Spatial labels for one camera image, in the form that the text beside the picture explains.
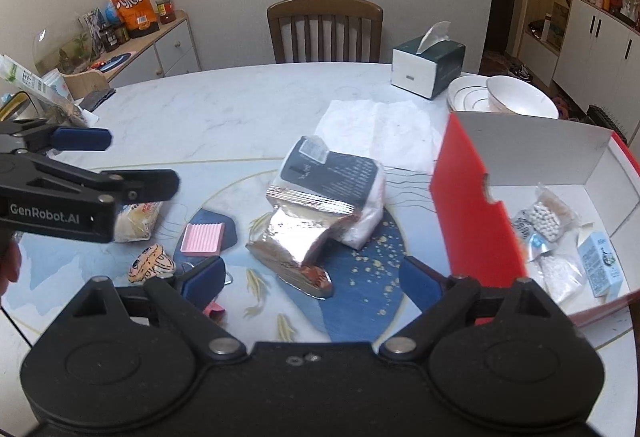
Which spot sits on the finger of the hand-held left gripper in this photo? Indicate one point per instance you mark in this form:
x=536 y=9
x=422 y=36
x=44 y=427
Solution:
x=150 y=182
x=80 y=138

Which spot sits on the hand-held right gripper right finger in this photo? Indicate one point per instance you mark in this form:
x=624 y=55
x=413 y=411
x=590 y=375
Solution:
x=420 y=282

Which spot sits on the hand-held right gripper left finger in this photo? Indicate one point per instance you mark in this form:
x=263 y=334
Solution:
x=205 y=279

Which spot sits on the pink ribbed pad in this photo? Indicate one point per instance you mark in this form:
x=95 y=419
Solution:
x=202 y=239

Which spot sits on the red cardboard box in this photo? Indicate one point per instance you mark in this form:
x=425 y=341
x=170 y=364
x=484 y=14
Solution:
x=465 y=217

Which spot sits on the silver foil pouch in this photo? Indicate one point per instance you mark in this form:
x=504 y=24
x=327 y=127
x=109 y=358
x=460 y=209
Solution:
x=290 y=237

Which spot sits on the small printed plastic packet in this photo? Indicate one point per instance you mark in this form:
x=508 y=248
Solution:
x=535 y=244

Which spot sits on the slate blue printed plastic bag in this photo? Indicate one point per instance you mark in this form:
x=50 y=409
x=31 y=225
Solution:
x=340 y=177

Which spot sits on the clear bag of white pellets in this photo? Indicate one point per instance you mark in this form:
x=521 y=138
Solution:
x=557 y=274

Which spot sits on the clear snack bag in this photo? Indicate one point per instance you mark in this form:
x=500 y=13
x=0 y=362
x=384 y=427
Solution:
x=545 y=219

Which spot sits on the small light blue carton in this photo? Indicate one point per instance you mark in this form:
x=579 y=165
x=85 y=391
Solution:
x=597 y=267

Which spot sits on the person's left hand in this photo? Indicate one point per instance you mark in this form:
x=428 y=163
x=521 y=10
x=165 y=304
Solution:
x=9 y=267

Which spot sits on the bread snack packet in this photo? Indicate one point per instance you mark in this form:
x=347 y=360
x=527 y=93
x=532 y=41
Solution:
x=137 y=219

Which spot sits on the flat black device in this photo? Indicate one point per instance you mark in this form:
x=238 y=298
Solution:
x=97 y=98

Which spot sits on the wooden stand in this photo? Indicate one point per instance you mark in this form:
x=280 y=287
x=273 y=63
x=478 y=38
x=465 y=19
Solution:
x=82 y=82

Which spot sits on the cartoon face charm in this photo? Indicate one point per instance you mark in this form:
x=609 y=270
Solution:
x=150 y=264

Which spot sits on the blue mouse pad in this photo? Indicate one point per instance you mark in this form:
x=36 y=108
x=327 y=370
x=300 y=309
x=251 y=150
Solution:
x=112 y=60

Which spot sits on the green white package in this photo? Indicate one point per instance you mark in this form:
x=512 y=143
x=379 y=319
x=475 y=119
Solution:
x=20 y=74

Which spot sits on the glass dome terrarium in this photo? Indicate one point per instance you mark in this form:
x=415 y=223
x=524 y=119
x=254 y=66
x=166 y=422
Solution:
x=65 y=52

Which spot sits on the dark glass jar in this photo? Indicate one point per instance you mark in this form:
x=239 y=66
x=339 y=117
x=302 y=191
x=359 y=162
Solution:
x=107 y=37

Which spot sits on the blue printed card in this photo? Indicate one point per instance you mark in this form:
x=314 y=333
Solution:
x=100 y=17

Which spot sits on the white sideboard cabinet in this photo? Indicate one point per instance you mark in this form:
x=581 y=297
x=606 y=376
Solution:
x=170 y=52

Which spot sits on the orange snack bag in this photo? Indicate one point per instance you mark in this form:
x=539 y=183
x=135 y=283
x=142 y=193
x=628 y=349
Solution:
x=132 y=7

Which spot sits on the red lidded jar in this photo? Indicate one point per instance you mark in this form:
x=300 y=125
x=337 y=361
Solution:
x=165 y=9

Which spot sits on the white paper napkin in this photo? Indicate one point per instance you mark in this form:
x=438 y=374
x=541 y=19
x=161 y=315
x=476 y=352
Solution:
x=380 y=132

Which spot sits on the white bowl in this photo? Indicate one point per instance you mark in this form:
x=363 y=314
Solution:
x=520 y=99

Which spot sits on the green white tissue box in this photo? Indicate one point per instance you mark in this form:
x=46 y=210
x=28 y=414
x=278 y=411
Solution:
x=415 y=72

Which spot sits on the pair of sneakers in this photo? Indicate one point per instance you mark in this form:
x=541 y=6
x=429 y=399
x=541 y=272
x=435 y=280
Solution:
x=520 y=72

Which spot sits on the black crate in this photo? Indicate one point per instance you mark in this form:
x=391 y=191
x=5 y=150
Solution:
x=607 y=122

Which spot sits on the slatted wooden chair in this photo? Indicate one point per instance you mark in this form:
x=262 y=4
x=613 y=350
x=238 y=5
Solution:
x=325 y=7

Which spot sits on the white lower cabinet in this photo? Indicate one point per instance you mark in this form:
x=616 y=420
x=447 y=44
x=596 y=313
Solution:
x=590 y=52

